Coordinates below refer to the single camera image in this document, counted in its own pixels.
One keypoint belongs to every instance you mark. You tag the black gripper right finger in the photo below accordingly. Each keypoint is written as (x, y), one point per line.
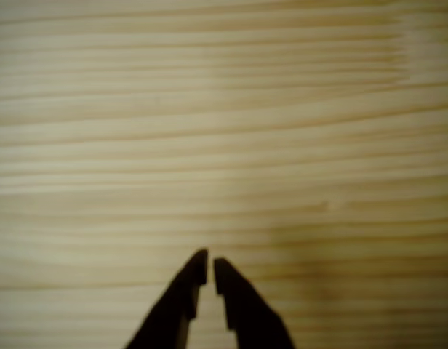
(256, 327)

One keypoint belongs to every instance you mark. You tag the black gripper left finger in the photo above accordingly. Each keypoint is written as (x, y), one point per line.
(166, 320)

